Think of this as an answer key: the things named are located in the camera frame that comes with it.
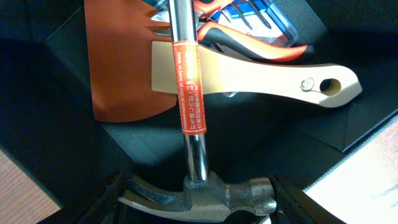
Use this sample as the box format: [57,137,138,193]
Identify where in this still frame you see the orange scraper wooden handle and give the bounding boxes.
[84,0,362,122]

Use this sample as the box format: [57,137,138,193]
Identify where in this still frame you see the red black cutting pliers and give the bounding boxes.
[152,0,315,63]

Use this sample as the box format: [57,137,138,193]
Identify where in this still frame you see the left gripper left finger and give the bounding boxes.
[76,172,124,224]

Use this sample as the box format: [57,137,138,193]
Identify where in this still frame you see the dark green box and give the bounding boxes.
[1,1,397,207]

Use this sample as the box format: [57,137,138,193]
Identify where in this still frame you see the small claw hammer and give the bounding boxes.
[119,0,277,222]

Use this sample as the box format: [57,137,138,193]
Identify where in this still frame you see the blue precision screwdriver set case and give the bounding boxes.
[149,0,299,97]

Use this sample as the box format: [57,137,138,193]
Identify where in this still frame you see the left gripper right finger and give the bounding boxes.
[269,175,345,224]

